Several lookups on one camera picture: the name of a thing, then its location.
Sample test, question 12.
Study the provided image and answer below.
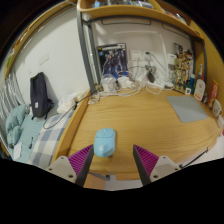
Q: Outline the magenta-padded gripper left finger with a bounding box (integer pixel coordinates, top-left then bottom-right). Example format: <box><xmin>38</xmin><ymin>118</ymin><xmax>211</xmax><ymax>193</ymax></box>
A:
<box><xmin>46</xmin><ymin>143</ymin><xmax>95</xmax><ymax>188</ymax></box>

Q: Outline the white cable tangle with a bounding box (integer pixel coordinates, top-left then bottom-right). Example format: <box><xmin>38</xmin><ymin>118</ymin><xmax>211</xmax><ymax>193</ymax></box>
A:
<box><xmin>96</xmin><ymin>65</ymin><xmax>178</xmax><ymax>98</ymax></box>

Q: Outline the teal pillow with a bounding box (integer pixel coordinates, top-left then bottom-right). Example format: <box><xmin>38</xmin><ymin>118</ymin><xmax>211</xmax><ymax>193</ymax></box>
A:
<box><xmin>4</xmin><ymin>104</ymin><xmax>29</xmax><ymax>147</ymax></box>

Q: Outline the white slatted bed rail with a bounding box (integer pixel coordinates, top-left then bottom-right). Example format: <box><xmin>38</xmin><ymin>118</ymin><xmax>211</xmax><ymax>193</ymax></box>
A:
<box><xmin>0</xmin><ymin>71</ymin><xmax>26</xmax><ymax>115</ymax></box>

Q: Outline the light teal blanket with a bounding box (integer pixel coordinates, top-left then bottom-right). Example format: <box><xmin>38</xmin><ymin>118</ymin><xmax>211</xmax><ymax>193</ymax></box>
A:
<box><xmin>13</xmin><ymin>116</ymin><xmax>47</xmax><ymax>164</ymax></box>

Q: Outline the blue robot model kit box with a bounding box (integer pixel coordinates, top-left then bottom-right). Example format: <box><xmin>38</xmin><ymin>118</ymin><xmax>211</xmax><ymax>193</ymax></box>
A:
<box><xmin>96</xmin><ymin>42</ymin><xmax>129</xmax><ymax>81</ymax></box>

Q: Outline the wooden shelf unit with items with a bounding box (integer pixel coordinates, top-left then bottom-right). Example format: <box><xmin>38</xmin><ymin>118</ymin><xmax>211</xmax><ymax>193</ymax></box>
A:
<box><xmin>76</xmin><ymin>0</ymin><xmax>201</xmax><ymax>38</ymax></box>

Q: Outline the brown tree creature figurine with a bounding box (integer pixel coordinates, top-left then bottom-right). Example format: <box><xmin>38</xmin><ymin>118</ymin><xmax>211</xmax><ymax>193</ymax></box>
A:
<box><xmin>174</xmin><ymin>49</ymin><xmax>193</xmax><ymax>93</ymax></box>

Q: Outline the grey metal shelf frame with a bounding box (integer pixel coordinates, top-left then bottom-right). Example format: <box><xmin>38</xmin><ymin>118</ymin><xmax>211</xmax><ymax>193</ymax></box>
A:
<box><xmin>76</xmin><ymin>6</ymin><xmax>208</xmax><ymax>94</ymax></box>

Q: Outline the blue white plaid bedsheet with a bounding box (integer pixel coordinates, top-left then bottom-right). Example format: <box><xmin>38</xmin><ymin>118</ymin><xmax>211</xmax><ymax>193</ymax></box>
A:
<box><xmin>28</xmin><ymin>109</ymin><xmax>75</xmax><ymax>168</ymax></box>

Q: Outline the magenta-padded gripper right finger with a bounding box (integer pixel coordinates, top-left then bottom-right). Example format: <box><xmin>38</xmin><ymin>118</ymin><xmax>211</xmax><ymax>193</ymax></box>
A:
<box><xmin>132</xmin><ymin>143</ymin><xmax>183</xmax><ymax>186</ymax></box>

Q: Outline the grey rectangular mouse pad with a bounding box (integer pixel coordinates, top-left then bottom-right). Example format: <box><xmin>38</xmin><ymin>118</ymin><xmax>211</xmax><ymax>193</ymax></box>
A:
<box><xmin>166</xmin><ymin>95</ymin><xmax>210</xmax><ymax>124</ymax></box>

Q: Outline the black backpack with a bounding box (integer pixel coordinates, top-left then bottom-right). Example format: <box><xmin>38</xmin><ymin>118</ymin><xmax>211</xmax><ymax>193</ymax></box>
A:
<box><xmin>29</xmin><ymin>71</ymin><xmax>54</xmax><ymax>119</ymax></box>

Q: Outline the light blue computer mouse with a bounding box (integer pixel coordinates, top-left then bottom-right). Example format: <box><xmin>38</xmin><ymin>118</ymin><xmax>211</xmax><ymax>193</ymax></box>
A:
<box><xmin>93</xmin><ymin>128</ymin><xmax>117</xmax><ymax>158</ymax></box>

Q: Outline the white charger block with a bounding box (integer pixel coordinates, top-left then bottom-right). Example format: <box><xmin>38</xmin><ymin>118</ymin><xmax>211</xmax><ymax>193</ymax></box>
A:
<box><xmin>117</xmin><ymin>75</ymin><xmax>133</xmax><ymax>90</ymax></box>

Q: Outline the dark spray bottle white nozzle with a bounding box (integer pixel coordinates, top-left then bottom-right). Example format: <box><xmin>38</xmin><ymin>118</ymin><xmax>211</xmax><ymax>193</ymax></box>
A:
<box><xmin>198</xmin><ymin>63</ymin><xmax>205</xmax><ymax>81</ymax></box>

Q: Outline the clear plastic bag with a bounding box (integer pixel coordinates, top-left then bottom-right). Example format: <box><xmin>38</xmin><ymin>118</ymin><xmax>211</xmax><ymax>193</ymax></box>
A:
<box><xmin>99</xmin><ymin>74</ymin><xmax>118</xmax><ymax>93</ymax></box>

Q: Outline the colourful printed box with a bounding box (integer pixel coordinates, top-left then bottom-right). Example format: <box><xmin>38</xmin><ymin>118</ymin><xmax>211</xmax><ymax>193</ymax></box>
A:
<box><xmin>173</xmin><ymin>42</ymin><xmax>194</xmax><ymax>58</ymax></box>

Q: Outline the white wall socket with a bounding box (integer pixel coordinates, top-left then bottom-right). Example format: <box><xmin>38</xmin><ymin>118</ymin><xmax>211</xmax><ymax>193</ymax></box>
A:
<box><xmin>142</xmin><ymin>49</ymin><xmax>155</xmax><ymax>62</ymax></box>
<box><xmin>129</xmin><ymin>49</ymin><xmax>143</xmax><ymax>62</ymax></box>

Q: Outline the white crumpled bag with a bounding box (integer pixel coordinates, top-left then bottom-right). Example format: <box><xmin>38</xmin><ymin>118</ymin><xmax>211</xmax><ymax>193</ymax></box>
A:
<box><xmin>56</xmin><ymin>92</ymin><xmax>85</xmax><ymax>115</ymax></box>

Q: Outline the white bottle with red cap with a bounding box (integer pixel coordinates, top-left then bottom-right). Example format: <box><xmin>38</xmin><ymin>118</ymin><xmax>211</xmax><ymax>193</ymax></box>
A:
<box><xmin>193</xmin><ymin>77</ymin><xmax>206</xmax><ymax>102</ymax></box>

